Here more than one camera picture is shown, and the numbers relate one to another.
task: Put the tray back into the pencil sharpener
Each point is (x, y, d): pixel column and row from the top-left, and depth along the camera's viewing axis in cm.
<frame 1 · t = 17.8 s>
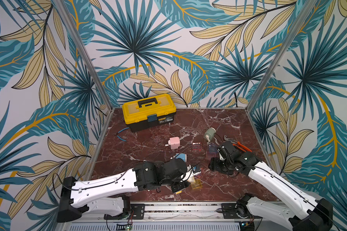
left hand: (184, 180, 66), fingers open
right hand: (212, 167, 78), fingers open
yellow black toolbox: (149, 112, 97), point 17 cm above the table
pink sharpener centre back: (174, 142, 94), point 7 cm above the table
blue pencil sharpener: (182, 156, 87), point 8 cm above the table
green pencil sharpener: (209, 134, 106), on the table
pink transparent tray back: (196, 146, 100), on the table
blue transparent tray: (209, 145, 99), point 2 cm above the table
yellow transparent tray: (197, 185, 84), on the table
blue handled cutters: (120, 131, 106), on the table

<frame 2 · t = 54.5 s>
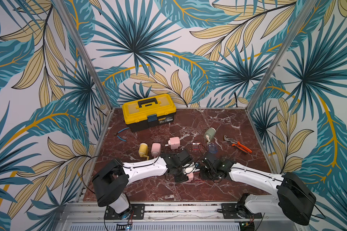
left hand: (182, 176, 81), fingers open
right hand: (200, 174, 84), fingers open
yellow pencil sharpener: (143, 150, 89), point 7 cm above the table
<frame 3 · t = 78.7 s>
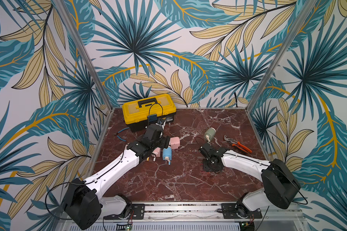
left hand: (161, 136, 81), fingers open
right hand: (208, 167, 88), fingers open
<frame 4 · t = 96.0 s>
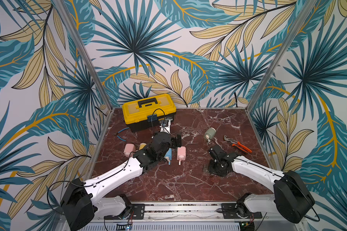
left hand: (173, 133, 76), fingers open
right hand: (210, 170, 86), fingers open
pink sharpener centre back: (181, 154, 88), point 8 cm above the table
pink sharpener front left: (128, 148, 89), point 9 cm above the table
